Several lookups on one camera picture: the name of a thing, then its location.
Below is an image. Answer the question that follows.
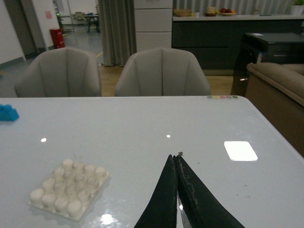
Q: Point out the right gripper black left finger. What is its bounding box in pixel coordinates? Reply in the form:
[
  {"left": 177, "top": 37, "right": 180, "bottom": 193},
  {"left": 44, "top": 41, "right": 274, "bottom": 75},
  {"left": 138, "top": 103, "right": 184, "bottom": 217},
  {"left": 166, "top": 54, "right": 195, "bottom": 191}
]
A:
[{"left": 135, "top": 155, "right": 177, "bottom": 228}]

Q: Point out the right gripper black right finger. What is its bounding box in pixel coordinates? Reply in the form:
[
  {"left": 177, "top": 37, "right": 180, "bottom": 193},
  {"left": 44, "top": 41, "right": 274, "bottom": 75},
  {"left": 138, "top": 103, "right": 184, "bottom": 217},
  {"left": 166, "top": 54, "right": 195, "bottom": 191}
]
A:
[{"left": 176, "top": 155, "right": 243, "bottom": 228}]

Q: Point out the blue toy block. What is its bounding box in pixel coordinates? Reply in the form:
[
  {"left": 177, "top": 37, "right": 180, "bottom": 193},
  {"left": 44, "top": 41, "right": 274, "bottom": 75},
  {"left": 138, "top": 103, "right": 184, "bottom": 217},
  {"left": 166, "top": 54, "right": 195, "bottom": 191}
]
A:
[{"left": 0, "top": 104, "right": 19, "bottom": 122}]

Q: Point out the right grey armchair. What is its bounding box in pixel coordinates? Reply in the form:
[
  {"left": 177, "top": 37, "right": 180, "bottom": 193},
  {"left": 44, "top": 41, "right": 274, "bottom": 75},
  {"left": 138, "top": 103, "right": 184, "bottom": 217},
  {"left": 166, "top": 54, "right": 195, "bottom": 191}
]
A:
[{"left": 114, "top": 47, "right": 211, "bottom": 97}]

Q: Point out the grey armchair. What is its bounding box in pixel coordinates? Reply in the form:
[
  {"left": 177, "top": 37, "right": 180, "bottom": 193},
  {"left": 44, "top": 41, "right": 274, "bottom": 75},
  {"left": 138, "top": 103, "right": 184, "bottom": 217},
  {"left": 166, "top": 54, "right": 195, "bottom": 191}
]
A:
[
  {"left": 15, "top": 47, "right": 102, "bottom": 97},
  {"left": 114, "top": 47, "right": 211, "bottom": 97}
]

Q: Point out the brown sofa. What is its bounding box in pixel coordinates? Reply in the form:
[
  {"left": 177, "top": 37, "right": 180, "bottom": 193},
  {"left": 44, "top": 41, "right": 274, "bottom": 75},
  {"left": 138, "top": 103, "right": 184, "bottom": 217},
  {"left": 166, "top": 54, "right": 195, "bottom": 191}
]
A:
[{"left": 245, "top": 62, "right": 304, "bottom": 155}]

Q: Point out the left grey armchair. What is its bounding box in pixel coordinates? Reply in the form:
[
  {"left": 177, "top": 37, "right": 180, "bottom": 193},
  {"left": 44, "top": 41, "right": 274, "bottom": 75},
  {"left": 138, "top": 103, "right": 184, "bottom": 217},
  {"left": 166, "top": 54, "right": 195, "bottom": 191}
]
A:
[{"left": 15, "top": 47, "right": 102, "bottom": 97}]

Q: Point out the dark kitchen counter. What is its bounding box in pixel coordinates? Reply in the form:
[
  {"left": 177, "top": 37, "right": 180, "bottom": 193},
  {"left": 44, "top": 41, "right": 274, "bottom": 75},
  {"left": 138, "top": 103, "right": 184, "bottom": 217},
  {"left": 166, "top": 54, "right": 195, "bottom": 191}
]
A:
[{"left": 172, "top": 15, "right": 304, "bottom": 70}]

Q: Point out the black appliance box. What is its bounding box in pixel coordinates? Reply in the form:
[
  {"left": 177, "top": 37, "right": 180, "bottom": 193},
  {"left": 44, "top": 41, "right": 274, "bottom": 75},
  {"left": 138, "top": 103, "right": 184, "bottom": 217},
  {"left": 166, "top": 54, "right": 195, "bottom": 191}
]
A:
[{"left": 231, "top": 33, "right": 304, "bottom": 96}]

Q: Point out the white drawer cabinet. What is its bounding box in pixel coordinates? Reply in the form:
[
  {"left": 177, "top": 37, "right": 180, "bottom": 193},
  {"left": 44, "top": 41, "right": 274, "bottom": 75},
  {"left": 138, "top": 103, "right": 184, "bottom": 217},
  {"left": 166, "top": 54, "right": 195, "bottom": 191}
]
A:
[{"left": 133, "top": 0, "right": 173, "bottom": 52}]

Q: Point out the grey curtain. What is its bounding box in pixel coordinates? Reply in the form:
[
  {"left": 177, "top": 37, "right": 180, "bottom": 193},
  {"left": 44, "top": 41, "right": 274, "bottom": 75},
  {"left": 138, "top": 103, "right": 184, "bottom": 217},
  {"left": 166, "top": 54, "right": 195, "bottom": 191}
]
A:
[{"left": 98, "top": 0, "right": 136, "bottom": 66}]

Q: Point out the fruit bowl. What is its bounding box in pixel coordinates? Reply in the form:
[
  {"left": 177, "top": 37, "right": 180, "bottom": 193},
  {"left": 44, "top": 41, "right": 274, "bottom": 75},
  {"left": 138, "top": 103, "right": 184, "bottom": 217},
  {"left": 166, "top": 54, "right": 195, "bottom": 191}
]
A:
[{"left": 220, "top": 8, "right": 237, "bottom": 16}]

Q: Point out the wicker basket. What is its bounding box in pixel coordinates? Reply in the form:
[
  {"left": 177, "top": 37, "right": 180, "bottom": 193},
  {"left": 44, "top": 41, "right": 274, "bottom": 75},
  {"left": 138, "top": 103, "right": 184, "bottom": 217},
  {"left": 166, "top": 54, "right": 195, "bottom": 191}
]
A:
[{"left": 173, "top": 9, "right": 191, "bottom": 17}]

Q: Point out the red bin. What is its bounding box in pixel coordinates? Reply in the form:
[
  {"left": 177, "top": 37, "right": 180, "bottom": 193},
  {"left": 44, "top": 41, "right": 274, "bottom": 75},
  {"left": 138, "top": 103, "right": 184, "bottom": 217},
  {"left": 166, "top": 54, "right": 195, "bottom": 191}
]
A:
[{"left": 49, "top": 28, "right": 65, "bottom": 49}]

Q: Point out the white studded base plate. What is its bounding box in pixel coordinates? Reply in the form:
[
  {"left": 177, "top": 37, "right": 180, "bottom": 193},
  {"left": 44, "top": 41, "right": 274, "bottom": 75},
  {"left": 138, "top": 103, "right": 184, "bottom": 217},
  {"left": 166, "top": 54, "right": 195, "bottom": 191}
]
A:
[{"left": 28, "top": 159, "right": 110, "bottom": 222}]

